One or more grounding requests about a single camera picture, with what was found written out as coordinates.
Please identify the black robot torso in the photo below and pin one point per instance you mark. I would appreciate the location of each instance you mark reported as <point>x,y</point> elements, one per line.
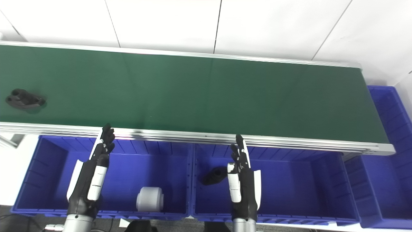
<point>140,227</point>

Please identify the black tapered part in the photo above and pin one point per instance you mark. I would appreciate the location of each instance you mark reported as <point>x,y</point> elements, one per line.
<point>214,176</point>

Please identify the blue plastic bin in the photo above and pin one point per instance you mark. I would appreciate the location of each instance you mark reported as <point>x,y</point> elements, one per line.
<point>128,174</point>
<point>386,167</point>
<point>296,187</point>

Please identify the green conveyor belt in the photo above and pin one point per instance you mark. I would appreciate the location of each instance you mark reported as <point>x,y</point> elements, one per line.
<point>199,96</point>
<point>180,135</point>

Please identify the black flange part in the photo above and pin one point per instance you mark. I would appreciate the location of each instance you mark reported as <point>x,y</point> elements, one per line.
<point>24,99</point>

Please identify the white cylinder part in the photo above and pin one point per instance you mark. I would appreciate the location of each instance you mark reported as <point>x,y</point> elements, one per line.
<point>149,199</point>

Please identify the aluminium conveyor leg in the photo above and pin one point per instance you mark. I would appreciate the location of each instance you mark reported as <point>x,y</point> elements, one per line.
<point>14,140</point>

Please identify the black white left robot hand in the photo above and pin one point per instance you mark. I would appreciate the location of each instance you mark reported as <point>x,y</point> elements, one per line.
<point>84,187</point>

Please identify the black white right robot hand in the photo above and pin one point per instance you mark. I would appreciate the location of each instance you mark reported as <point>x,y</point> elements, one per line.
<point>245,190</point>

